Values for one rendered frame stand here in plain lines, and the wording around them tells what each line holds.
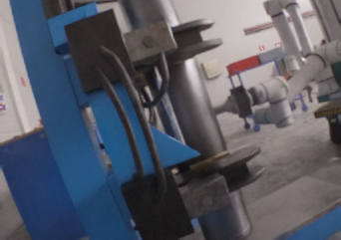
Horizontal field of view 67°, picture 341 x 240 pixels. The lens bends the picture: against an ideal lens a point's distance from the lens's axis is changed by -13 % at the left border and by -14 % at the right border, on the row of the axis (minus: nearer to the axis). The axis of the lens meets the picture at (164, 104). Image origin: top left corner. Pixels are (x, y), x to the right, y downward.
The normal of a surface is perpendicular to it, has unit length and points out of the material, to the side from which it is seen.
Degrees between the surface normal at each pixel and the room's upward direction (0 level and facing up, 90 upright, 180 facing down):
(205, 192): 90
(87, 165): 90
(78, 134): 90
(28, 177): 90
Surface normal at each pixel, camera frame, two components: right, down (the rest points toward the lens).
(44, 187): 0.12, -0.04
